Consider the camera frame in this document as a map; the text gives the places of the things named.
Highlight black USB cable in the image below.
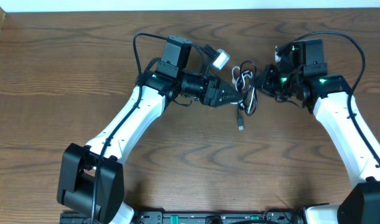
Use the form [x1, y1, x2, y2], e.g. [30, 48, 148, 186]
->
[236, 60, 259, 131]

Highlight white USB cable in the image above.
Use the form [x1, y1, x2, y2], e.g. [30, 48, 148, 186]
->
[231, 65, 256, 113]

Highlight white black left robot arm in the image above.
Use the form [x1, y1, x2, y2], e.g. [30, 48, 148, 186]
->
[57, 35, 242, 223]

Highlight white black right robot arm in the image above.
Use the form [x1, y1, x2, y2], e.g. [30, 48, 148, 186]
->
[254, 39, 380, 223]

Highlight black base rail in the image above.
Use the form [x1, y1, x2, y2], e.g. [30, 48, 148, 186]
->
[59, 210, 305, 224]

